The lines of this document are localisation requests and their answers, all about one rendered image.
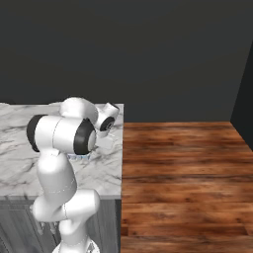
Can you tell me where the blue white ice cube tray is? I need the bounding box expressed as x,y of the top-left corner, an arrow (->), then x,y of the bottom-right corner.
67,153 -> 92,163

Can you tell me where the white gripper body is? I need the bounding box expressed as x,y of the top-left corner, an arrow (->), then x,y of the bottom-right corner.
96,131 -> 117,154

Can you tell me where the grey counter cabinet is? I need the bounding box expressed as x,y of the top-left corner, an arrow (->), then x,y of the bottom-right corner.
0,195 -> 123,253

